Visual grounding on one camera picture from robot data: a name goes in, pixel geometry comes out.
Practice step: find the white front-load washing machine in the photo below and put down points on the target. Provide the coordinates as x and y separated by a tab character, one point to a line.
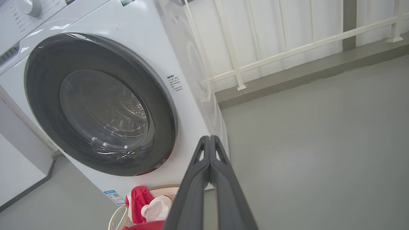
134	41

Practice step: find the black round glass washer door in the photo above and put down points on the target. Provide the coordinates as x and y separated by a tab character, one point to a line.
44	95

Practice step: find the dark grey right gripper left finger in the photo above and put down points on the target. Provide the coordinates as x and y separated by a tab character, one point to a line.
191	198

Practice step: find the blue energy label sticker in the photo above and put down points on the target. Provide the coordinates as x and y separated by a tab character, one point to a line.
114	197

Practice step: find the red and white garment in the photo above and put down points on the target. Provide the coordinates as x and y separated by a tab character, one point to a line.
139	204

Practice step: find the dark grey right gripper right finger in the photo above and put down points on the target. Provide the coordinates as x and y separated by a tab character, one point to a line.
231	201

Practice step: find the cream perforated basket brown rim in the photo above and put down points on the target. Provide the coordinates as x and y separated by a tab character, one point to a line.
116	220

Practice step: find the white control dial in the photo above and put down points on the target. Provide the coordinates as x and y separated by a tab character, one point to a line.
30	7

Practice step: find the white metal railing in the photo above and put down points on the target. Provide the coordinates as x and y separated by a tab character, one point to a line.
235	64

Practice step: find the perforated steel washer drum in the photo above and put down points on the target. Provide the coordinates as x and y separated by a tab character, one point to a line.
131	111

